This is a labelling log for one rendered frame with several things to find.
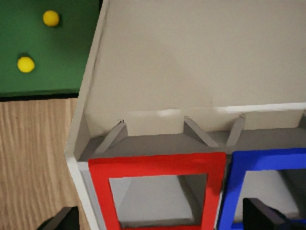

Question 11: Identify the blue square band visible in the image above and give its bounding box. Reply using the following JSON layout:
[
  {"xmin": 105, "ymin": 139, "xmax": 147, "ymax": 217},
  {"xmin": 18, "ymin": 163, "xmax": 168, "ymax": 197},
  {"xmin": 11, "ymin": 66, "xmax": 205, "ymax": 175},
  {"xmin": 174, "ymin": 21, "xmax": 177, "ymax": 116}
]
[{"xmin": 217, "ymin": 148, "xmax": 306, "ymax": 230}]

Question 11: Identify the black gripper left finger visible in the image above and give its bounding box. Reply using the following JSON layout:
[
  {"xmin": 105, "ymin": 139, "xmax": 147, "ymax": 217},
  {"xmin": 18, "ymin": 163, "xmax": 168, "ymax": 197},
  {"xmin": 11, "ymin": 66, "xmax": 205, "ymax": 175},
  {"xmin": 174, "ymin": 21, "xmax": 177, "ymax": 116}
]
[{"xmin": 36, "ymin": 206, "xmax": 80, "ymax": 230}]

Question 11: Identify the yellow ball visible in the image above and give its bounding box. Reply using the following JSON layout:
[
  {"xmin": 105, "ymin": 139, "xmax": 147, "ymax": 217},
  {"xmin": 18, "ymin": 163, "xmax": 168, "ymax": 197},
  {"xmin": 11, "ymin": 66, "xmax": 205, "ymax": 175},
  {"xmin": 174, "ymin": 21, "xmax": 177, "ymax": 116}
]
[
  {"xmin": 43, "ymin": 11, "xmax": 59, "ymax": 27},
  {"xmin": 18, "ymin": 57, "xmax": 34, "ymax": 72}
]

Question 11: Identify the red square frame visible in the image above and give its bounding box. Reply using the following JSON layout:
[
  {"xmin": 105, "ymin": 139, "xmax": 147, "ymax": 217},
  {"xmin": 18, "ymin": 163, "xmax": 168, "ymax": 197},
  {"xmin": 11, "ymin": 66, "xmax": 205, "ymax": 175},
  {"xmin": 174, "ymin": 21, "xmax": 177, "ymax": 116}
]
[{"xmin": 88, "ymin": 152, "xmax": 226, "ymax": 230}]

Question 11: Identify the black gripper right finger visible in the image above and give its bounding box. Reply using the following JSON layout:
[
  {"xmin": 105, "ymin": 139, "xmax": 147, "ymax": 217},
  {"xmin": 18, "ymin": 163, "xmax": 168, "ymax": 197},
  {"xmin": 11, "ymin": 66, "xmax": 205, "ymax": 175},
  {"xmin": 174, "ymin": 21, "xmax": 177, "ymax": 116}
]
[{"xmin": 242, "ymin": 198, "xmax": 306, "ymax": 230}]

